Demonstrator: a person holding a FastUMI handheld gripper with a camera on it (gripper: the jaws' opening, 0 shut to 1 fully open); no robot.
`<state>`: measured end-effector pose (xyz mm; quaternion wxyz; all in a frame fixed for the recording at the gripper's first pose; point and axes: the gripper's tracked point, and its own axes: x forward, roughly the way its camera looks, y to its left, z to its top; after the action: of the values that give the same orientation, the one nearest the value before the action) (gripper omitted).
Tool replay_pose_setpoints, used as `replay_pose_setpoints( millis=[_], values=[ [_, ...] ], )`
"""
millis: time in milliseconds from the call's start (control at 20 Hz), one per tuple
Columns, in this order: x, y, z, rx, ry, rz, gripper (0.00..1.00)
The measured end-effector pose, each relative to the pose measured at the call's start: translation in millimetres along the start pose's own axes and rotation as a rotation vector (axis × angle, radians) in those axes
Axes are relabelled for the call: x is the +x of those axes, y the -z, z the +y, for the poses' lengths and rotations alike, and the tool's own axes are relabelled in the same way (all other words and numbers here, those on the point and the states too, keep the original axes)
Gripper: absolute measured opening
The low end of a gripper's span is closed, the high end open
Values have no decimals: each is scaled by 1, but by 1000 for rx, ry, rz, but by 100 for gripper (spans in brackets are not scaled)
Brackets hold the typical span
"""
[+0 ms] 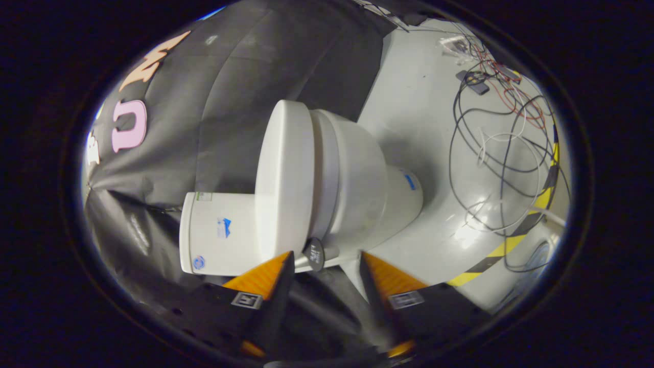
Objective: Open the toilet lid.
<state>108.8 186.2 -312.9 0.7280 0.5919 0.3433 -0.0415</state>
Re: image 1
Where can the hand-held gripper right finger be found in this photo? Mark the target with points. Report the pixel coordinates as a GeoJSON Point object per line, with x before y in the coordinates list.
{"type": "Point", "coordinates": [375, 301]}

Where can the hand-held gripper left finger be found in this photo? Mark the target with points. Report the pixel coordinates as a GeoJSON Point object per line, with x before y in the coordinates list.
{"type": "Point", "coordinates": [278, 301]}

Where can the white toilet lid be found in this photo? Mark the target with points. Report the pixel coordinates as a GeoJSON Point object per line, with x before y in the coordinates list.
{"type": "Point", "coordinates": [283, 174]}

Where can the white ceramic toilet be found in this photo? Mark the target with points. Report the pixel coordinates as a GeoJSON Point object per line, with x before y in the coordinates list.
{"type": "Point", "coordinates": [368, 189]}

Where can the yellow black hazard tape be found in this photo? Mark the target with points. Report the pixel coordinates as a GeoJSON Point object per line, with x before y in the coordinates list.
{"type": "Point", "coordinates": [511, 244]}

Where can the black backdrop cloth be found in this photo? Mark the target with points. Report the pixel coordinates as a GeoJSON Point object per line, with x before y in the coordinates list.
{"type": "Point", "coordinates": [230, 92]}

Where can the small black flat device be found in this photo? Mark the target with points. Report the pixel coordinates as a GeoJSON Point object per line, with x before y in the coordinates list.
{"type": "Point", "coordinates": [472, 83]}

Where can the clear plastic wrapper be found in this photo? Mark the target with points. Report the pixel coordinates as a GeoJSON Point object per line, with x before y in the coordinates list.
{"type": "Point", "coordinates": [453, 45]}

